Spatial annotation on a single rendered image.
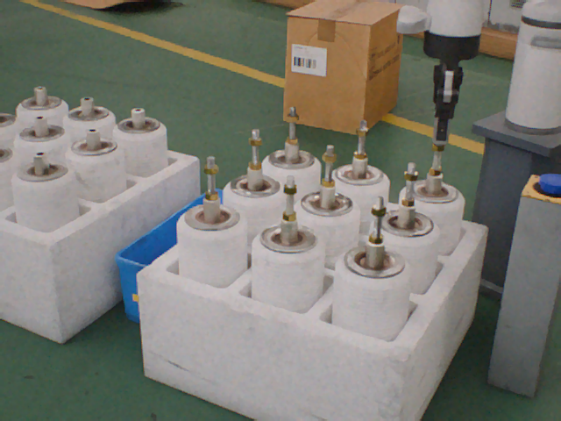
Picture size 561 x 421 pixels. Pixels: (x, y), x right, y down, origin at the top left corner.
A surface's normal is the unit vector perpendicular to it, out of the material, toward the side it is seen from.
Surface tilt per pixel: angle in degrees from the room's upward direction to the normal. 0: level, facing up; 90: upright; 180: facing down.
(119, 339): 0
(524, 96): 90
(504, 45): 90
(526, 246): 90
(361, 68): 90
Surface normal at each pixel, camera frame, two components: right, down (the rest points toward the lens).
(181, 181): 0.88, 0.23
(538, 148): -0.72, 0.30
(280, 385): -0.47, 0.39
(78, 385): 0.02, -0.89
